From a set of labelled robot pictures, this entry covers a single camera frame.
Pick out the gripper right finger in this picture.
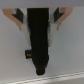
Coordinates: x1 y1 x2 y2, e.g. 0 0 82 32
47 7 76 48

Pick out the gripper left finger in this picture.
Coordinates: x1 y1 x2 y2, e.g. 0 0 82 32
2 7 30 52

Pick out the black door handle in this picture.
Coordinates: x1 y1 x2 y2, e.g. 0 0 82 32
24 7 51 77

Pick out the white sliding door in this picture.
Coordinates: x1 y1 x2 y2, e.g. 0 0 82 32
0 6 84 84

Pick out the white cabinet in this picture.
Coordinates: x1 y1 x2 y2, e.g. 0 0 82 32
21 73 84 84

